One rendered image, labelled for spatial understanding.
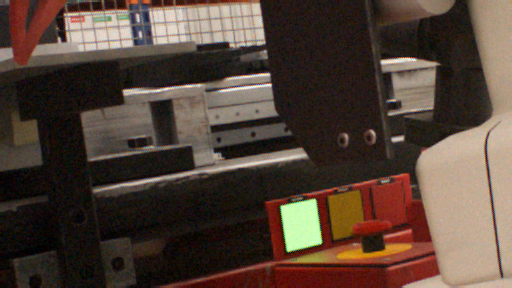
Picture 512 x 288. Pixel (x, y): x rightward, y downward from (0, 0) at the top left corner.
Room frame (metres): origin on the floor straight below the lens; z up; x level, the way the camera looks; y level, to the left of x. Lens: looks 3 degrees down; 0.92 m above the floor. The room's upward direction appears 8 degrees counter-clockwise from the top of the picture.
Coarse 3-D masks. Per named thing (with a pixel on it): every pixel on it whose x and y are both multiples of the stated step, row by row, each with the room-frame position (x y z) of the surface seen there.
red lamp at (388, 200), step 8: (392, 184) 1.29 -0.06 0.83; (400, 184) 1.30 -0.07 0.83; (376, 192) 1.27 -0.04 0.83; (384, 192) 1.28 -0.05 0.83; (392, 192) 1.29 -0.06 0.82; (400, 192) 1.29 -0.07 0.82; (376, 200) 1.27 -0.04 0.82; (384, 200) 1.28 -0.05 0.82; (392, 200) 1.29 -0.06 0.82; (400, 200) 1.29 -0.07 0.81; (376, 208) 1.27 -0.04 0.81; (384, 208) 1.28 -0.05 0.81; (392, 208) 1.28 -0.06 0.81; (400, 208) 1.29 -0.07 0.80; (376, 216) 1.27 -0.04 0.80; (384, 216) 1.28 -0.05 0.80; (392, 216) 1.28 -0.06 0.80; (400, 216) 1.29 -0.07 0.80; (392, 224) 1.28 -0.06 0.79
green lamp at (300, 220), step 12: (300, 204) 1.20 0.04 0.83; (312, 204) 1.21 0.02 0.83; (288, 216) 1.19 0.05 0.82; (300, 216) 1.20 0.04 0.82; (312, 216) 1.21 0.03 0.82; (288, 228) 1.19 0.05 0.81; (300, 228) 1.20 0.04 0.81; (312, 228) 1.21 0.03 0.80; (288, 240) 1.19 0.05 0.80; (300, 240) 1.20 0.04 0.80; (312, 240) 1.21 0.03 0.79
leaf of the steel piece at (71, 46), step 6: (72, 42) 1.20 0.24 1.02; (6, 48) 1.17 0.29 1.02; (36, 48) 1.18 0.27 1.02; (42, 48) 1.19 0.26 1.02; (48, 48) 1.19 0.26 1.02; (54, 48) 1.19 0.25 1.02; (60, 48) 1.20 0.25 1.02; (66, 48) 1.20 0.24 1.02; (72, 48) 1.20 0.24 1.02; (78, 48) 1.21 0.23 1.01; (0, 54) 1.16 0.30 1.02; (6, 54) 1.17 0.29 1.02; (12, 54) 1.17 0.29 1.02; (36, 54) 1.18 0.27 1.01; (0, 60) 1.16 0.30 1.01
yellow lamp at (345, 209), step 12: (348, 192) 1.25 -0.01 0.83; (360, 192) 1.26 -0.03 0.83; (336, 204) 1.23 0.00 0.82; (348, 204) 1.24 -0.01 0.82; (360, 204) 1.25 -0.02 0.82; (336, 216) 1.23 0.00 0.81; (348, 216) 1.24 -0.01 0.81; (360, 216) 1.25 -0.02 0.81; (336, 228) 1.23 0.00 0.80; (348, 228) 1.24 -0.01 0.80
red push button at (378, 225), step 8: (360, 224) 1.14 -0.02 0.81; (368, 224) 1.13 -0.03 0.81; (376, 224) 1.13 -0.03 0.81; (384, 224) 1.14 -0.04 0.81; (352, 232) 1.14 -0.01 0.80; (360, 232) 1.13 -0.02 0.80; (368, 232) 1.13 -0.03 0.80; (376, 232) 1.13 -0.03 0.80; (384, 232) 1.13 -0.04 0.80; (368, 240) 1.14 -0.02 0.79; (376, 240) 1.14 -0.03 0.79; (368, 248) 1.14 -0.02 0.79; (376, 248) 1.14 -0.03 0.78; (384, 248) 1.14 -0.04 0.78
